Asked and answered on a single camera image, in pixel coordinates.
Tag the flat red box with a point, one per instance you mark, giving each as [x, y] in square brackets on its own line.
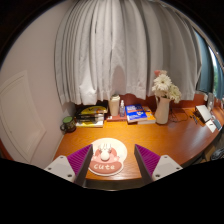
[115, 118]

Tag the white rabbit-shaped computer mouse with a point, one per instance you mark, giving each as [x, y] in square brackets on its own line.
[105, 154]

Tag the white and pink flower bouquet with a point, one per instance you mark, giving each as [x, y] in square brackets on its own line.
[163, 83]

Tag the clear pump bottle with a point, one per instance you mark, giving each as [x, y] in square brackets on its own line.
[122, 110]

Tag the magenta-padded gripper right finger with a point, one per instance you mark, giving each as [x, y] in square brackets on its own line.
[164, 166]

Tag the white and pink mouse pad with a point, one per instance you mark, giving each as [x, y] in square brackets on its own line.
[106, 166]

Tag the white paper sheet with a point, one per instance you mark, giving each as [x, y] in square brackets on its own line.
[211, 126]

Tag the stack of yellow-black books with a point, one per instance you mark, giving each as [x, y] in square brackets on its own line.
[90, 116]

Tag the white canister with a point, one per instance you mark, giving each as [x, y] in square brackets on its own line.
[114, 106]

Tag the green mug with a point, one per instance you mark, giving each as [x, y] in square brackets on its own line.
[69, 124]

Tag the white ceramic vase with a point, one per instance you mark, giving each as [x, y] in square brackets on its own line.
[162, 111]

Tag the white tablet device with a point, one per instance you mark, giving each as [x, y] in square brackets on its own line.
[204, 113]

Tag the grey upright device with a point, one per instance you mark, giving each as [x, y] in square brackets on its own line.
[210, 101]

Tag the yellow book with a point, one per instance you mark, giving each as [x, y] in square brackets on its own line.
[151, 117]

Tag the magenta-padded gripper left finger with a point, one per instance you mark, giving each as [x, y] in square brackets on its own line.
[63, 167]

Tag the white curtain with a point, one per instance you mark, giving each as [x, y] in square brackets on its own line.
[126, 46]

